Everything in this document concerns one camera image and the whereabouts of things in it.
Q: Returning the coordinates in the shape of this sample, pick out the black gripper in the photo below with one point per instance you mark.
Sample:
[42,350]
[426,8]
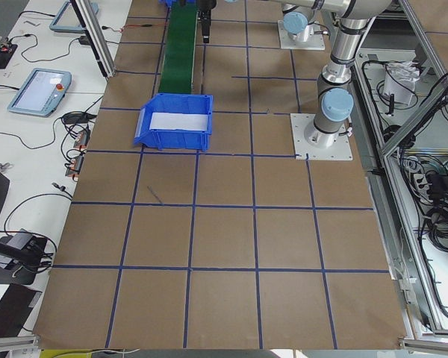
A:
[205,5]

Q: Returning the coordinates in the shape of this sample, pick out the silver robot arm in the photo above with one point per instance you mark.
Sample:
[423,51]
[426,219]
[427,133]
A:
[298,26]
[335,102]

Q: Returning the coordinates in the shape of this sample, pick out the green conveyor belt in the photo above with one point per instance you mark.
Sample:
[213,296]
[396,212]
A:
[179,56]

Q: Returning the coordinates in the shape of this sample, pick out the blue bin left side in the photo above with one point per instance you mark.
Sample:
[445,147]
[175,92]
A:
[174,139]

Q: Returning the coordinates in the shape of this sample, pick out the white foam pad left bin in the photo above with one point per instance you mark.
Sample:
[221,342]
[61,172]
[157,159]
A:
[179,121]

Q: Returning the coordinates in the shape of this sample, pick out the black power adapter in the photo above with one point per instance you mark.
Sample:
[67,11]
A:
[83,40]

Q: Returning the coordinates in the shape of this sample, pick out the teach pendant near right bin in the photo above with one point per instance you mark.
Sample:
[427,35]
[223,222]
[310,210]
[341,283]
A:
[66,21]

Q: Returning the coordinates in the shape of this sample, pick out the teach pendant bin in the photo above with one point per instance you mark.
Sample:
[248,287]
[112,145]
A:
[66,21]
[41,92]

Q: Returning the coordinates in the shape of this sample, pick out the teach pendant near left bin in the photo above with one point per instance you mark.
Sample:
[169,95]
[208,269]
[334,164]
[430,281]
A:
[41,92]

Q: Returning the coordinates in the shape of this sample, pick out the brown paper table cover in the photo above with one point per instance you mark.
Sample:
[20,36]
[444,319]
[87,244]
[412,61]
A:
[240,246]

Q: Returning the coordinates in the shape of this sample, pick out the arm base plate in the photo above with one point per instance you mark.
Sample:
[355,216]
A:
[311,39]
[310,144]

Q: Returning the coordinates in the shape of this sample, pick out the aluminium frame post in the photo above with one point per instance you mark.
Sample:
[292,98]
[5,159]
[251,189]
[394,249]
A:
[89,22]

